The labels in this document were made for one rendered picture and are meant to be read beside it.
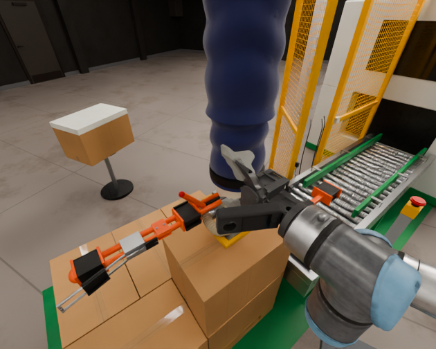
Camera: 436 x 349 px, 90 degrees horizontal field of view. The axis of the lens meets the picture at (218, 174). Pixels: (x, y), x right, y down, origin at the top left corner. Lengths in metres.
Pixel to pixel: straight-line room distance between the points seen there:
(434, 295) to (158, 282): 1.30
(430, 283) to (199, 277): 0.78
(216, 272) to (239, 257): 0.13
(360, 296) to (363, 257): 0.05
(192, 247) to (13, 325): 1.69
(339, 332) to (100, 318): 1.30
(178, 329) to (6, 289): 1.73
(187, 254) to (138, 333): 0.52
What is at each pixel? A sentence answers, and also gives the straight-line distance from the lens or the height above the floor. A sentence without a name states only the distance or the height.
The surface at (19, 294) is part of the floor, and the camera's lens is 2.64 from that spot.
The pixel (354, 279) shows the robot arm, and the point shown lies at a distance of 0.36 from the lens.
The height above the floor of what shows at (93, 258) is 1.26.
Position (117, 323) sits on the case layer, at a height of 0.54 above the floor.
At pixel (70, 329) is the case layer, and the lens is 1.60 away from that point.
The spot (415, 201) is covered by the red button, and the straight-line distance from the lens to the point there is 1.63.
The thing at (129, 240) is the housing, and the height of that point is 1.26.
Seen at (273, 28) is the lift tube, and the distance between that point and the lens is 0.65.
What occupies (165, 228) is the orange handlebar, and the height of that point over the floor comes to 1.26.
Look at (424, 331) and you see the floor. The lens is 2.48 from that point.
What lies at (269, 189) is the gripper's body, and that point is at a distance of 0.42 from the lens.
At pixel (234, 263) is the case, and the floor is 0.94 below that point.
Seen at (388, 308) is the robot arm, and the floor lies 1.60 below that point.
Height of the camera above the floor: 1.88
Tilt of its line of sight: 37 degrees down
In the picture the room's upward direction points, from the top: straight up
